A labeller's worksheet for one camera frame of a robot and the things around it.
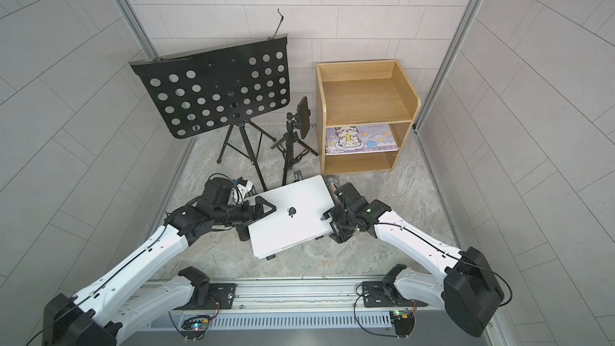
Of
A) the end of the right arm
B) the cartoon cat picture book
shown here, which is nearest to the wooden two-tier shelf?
the cartoon cat picture book

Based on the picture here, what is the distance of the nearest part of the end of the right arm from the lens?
580 mm

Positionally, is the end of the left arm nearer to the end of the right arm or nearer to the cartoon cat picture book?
the end of the right arm

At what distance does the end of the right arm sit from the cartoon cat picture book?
8.7 inches

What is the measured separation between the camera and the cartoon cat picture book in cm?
89

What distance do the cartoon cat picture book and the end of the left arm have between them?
321 millimetres

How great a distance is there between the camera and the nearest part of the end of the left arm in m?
0.63

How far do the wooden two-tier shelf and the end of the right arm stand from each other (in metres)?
0.23

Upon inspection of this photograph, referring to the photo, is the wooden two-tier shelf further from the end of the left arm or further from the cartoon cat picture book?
the end of the left arm

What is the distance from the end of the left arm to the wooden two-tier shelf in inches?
12.0

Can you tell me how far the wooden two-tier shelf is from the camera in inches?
31.6
